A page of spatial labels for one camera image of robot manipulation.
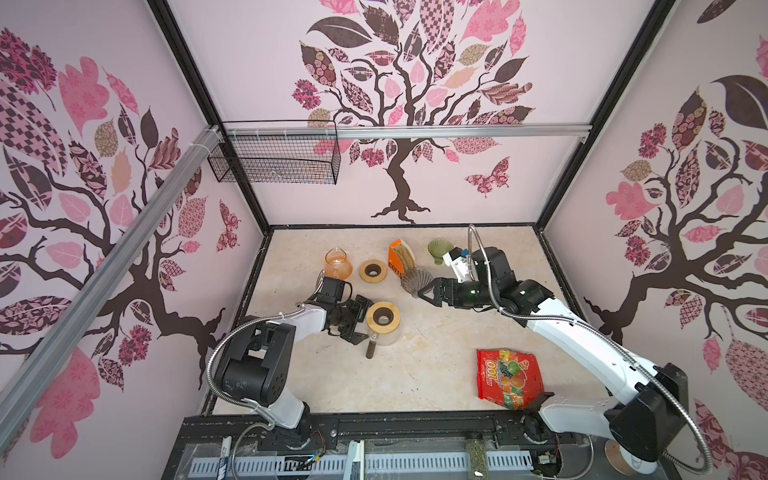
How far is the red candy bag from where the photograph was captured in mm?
774

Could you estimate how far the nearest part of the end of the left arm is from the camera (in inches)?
30.3

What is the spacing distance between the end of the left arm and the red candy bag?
361 mm
